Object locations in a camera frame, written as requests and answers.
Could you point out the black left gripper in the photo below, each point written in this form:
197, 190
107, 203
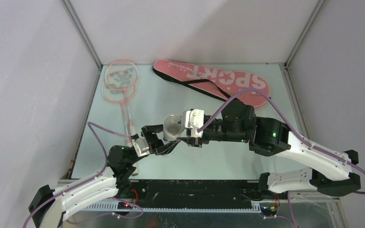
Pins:
154, 142

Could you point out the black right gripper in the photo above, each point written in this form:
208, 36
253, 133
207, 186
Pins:
195, 142

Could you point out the white shuttlecock tube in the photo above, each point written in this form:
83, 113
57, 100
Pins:
172, 127

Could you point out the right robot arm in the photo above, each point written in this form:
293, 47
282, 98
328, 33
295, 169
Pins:
326, 171

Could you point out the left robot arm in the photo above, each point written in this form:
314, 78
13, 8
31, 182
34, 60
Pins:
50, 207

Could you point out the pink sport racket bag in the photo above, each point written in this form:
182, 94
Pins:
214, 82

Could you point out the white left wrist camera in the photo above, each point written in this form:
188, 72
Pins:
140, 145

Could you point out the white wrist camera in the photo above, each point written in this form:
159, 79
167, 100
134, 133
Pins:
140, 145
192, 121

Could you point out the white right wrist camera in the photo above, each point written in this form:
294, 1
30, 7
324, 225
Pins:
192, 121

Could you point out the aluminium front frame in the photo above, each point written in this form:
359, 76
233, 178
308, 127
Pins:
301, 209

